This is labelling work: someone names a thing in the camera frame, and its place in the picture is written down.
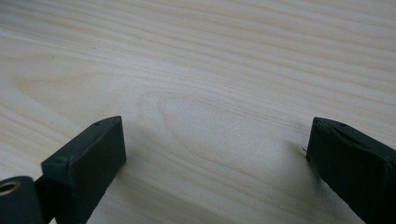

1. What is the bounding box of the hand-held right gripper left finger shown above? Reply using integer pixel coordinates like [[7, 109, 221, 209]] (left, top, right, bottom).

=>
[[40, 115, 127, 224]]

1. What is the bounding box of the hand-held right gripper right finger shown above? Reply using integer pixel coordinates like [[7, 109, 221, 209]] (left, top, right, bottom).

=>
[[305, 117, 396, 224]]

